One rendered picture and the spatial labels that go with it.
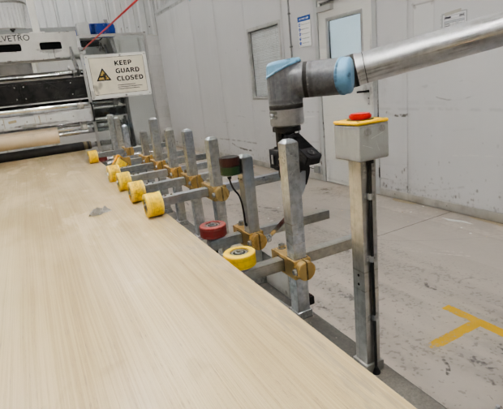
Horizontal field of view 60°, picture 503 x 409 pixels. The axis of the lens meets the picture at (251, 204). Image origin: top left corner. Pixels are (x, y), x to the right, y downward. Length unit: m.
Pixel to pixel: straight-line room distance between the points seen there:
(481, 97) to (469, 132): 0.29
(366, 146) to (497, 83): 3.12
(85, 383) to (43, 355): 0.13
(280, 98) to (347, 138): 0.38
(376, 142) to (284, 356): 0.40
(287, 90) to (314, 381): 0.72
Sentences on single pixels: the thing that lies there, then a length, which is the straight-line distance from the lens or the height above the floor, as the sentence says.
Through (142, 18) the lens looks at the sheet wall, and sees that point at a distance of 10.48.
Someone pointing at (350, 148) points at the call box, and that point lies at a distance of 0.80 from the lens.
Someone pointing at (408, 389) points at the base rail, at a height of 0.70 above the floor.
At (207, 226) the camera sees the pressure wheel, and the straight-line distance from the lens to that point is 1.31.
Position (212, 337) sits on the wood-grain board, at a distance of 0.77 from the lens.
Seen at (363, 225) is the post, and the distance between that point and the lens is 0.85.
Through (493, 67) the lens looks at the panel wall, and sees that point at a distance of 3.90.
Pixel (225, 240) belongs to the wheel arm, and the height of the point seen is 0.85.
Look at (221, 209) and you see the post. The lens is 1.53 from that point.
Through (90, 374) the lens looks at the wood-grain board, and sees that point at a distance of 0.76.
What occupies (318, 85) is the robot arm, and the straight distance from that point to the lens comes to 1.13.
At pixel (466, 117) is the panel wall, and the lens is 4.04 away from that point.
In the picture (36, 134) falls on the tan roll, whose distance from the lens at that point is 3.70.
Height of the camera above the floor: 1.31
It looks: 16 degrees down
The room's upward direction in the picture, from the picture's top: 6 degrees counter-clockwise
